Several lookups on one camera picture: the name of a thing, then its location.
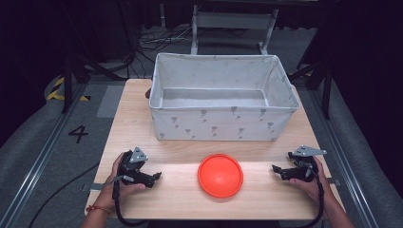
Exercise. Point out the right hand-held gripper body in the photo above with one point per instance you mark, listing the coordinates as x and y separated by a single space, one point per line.
305 169

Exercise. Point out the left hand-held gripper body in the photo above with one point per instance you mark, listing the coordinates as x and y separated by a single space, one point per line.
131 166

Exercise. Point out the orange round plate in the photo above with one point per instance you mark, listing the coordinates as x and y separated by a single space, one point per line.
220 176

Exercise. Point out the white fabric storage box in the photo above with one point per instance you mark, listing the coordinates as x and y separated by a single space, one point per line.
218 123

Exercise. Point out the person's right hand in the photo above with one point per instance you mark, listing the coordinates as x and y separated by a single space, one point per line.
313 188

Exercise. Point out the person's left hand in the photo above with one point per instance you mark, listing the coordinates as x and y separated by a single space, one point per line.
111 190

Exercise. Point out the grey tape strip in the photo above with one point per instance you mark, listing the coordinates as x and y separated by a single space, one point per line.
95 186
334 182

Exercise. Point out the black tripod stand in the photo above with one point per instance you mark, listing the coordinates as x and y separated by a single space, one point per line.
323 79
72 69

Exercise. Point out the grey metal stand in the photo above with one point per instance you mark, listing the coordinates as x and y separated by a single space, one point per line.
234 20

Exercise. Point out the grey metal floor rail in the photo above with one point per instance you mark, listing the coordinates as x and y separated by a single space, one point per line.
345 161
34 167

